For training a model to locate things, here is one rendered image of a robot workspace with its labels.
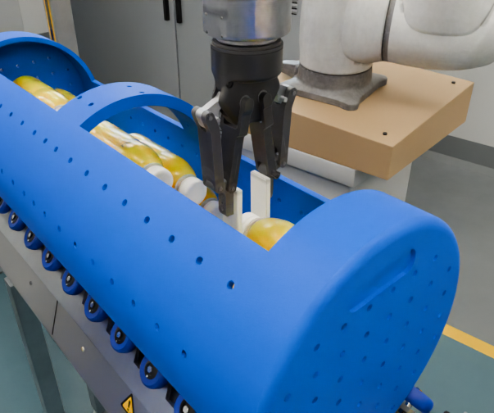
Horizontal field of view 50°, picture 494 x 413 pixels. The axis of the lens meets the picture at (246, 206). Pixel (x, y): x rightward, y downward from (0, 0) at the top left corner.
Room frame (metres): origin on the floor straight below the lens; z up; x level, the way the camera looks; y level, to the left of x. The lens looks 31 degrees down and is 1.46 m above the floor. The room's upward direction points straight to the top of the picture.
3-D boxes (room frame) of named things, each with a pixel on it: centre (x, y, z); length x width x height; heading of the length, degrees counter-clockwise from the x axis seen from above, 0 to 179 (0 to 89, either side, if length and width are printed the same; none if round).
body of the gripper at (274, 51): (0.56, 0.00, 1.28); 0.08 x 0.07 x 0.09; 130
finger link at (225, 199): (0.53, 0.03, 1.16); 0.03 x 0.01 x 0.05; 130
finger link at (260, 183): (0.57, -0.02, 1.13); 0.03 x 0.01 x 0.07; 40
